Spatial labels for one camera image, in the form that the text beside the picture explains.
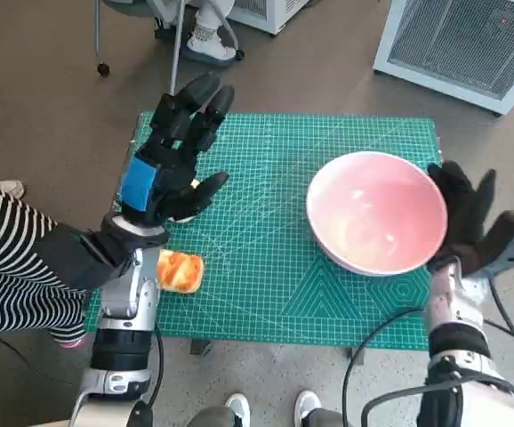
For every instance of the green cutting mat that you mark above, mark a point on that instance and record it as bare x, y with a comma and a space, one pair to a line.
257, 231

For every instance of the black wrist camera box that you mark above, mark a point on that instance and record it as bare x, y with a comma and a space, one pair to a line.
74, 258
497, 240

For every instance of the grey metal chair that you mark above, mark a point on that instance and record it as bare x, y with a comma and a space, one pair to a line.
176, 58

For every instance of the beige shoe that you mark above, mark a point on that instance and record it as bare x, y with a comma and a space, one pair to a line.
5, 187

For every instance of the long toasted toy bread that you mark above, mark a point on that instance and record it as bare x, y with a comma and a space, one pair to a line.
181, 271

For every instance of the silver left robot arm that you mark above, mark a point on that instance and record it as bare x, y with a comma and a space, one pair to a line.
123, 302

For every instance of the white cabinet with vents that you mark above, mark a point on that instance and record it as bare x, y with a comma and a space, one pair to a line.
279, 18

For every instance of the pink bowl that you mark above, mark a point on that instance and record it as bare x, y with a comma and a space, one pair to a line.
372, 209

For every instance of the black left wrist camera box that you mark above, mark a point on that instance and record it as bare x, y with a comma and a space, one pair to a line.
74, 258

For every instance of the dark grey leg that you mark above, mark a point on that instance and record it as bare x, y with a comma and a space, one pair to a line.
323, 419

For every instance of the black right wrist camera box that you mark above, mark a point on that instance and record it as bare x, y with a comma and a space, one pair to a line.
497, 240

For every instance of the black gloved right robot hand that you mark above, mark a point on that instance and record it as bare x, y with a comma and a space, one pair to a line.
463, 213

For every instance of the person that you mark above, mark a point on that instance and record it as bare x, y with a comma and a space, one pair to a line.
206, 42
8, 258

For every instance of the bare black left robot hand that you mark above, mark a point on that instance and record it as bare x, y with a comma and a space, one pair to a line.
168, 164

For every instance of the white sneaker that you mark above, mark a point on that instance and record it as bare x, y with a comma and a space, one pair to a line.
238, 407
307, 405

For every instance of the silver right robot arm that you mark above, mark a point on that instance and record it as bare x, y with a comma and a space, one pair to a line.
457, 356

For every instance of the white appliance with grille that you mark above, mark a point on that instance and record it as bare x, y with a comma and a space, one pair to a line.
452, 49

